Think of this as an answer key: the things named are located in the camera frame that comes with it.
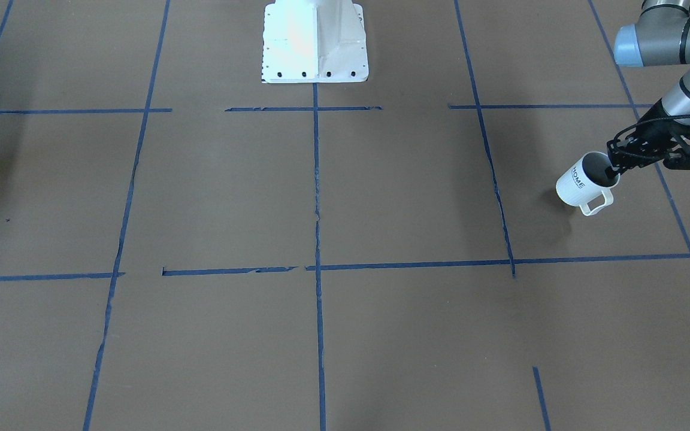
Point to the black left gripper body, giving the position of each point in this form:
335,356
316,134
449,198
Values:
652,128

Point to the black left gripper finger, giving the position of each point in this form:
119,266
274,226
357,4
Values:
622,160

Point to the white ribbed HOME mug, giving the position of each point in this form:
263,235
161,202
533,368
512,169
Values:
588,183

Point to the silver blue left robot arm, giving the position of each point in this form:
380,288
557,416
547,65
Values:
661,36

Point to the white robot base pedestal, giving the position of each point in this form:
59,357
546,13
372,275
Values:
314,42

